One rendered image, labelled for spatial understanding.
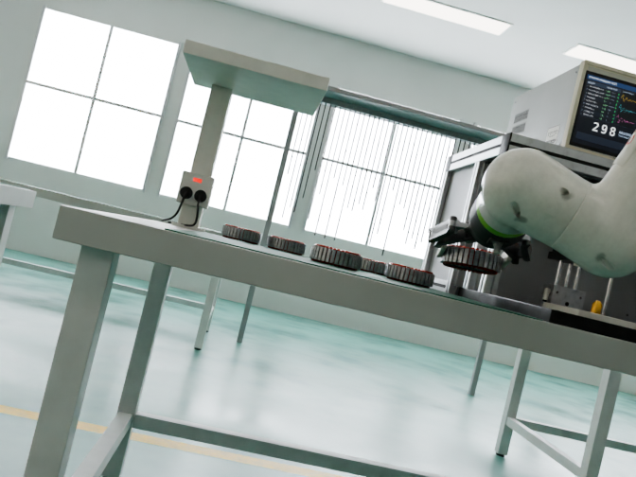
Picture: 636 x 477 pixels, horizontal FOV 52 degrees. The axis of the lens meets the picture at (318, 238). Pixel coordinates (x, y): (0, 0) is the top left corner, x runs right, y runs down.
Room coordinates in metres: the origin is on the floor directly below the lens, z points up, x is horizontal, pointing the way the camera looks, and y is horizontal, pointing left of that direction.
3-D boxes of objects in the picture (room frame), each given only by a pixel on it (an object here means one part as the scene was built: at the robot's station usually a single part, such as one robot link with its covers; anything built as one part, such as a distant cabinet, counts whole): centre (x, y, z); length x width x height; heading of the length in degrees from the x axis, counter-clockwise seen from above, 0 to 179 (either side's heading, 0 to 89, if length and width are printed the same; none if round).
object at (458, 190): (1.69, -0.33, 0.91); 0.28 x 0.03 x 0.32; 6
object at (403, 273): (1.49, -0.22, 0.77); 0.11 x 0.11 x 0.04
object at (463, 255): (1.24, -0.29, 0.82); 0.11 x 0.11 x 0.04
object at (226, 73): (1.81, 0.27, 0.98); 0.37 x 0.35 x 0.46; 96
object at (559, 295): (1.46, -0.56, 0.80); 0.08 x 0.05 x 0.06; 96
